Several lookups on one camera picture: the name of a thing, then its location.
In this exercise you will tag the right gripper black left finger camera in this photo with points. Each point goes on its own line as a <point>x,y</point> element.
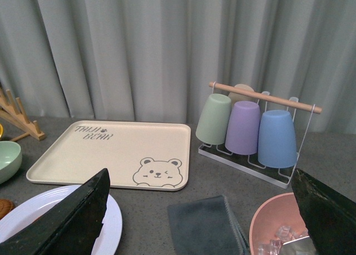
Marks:
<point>70,227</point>

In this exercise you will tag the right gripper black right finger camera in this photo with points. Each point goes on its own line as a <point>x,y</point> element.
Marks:
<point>328,215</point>

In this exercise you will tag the white ridged plate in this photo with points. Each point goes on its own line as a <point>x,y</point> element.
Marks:
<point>27,212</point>

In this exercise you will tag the metal scoop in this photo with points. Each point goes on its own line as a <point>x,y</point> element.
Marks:
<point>303,246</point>

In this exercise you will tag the clear ice cubes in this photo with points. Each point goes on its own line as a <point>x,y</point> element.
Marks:
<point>283,234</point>

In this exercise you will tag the pink bowl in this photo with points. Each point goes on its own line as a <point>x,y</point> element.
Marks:
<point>281,210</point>

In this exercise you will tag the blue cup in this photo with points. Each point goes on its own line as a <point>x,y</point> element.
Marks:
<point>277,140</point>

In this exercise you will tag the light green bowl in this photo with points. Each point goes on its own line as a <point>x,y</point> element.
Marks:
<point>11,159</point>

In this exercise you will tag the beige bear tray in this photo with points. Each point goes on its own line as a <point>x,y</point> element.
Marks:
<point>138,155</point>

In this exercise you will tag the purple cup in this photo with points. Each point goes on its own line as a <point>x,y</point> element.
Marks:
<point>243,128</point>

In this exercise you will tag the grey folded cloth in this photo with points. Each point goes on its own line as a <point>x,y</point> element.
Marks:
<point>206,226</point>

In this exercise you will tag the wooden dish rack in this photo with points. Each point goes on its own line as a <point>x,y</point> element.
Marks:
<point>13,111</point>

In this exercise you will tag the green cup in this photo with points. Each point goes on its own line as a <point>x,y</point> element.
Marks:
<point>214,119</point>

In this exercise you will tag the beige cup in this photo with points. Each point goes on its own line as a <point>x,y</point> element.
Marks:
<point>238,97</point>

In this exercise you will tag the grey curtain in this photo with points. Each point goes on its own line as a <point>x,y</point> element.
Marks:
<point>152,60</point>

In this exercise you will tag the white wire cup rack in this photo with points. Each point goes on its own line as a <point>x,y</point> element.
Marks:
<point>280,177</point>

